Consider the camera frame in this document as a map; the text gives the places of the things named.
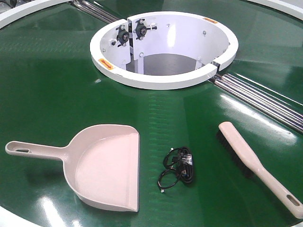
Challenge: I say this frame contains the white outer rim near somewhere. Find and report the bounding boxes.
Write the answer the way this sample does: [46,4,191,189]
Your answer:
[0,207,40,227]

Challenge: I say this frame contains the steel rollers right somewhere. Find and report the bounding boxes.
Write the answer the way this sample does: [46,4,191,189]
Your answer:
[209,74,303,133]

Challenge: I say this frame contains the white inner conveyor ring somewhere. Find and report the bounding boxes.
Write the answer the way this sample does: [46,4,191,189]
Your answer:
[89,11,239,90]

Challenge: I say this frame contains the beige hand brush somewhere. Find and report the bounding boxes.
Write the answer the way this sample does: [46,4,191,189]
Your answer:
[216,122,303,219]

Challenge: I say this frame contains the black bearing left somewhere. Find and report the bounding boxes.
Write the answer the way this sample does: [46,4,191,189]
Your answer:
[116,25,130,47]

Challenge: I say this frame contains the white outer rim left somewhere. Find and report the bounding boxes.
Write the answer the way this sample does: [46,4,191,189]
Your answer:
[0,0,69,28]

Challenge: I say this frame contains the black bearing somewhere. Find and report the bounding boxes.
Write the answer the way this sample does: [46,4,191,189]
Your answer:
[116,25,130,47]
[134,18,157,40]

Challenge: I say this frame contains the black bearing right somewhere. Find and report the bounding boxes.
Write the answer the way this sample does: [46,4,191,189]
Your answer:
[134,18,157,40]

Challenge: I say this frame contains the white outer rim right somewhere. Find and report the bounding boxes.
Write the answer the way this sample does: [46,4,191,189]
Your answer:
[248,0,303,21]

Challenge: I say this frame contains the white rim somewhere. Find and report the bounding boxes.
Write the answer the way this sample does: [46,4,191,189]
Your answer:
[0,207,40,227]
[248,0,303,21]
[0,0,69,28]

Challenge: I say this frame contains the beige plastic dustpan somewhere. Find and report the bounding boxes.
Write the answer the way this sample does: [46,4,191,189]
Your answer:
[5,124,140,212]

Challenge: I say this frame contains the steel rollers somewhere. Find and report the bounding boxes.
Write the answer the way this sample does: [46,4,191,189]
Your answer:
[70,0,119,24]
[209,74,303,133]

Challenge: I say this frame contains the steel rollers top left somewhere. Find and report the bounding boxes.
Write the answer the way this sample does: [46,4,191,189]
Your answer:
[70,0,119,24]

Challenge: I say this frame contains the black cable bundle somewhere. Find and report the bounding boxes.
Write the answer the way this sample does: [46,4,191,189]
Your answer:
[157,147,194,192]

